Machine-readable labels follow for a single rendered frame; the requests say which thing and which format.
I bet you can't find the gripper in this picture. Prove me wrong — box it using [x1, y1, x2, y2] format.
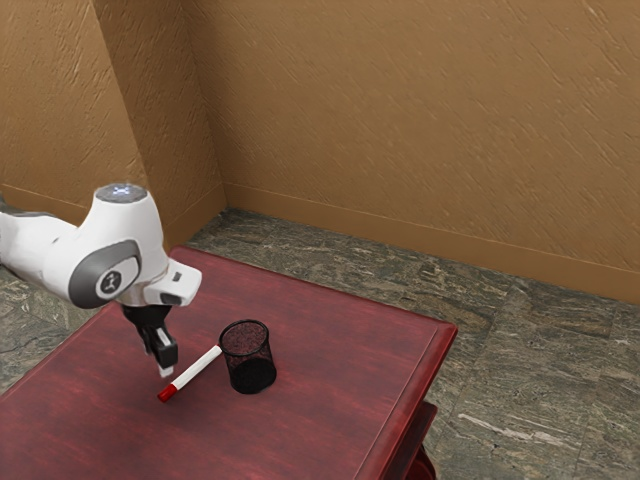
[121, 302, 179, 378]

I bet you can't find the black mesh pen holder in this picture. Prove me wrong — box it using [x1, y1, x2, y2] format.
[218, 319, 278, 395]

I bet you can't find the white marker with red cap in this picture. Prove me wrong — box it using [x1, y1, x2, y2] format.
[156, 344, 223, 404]

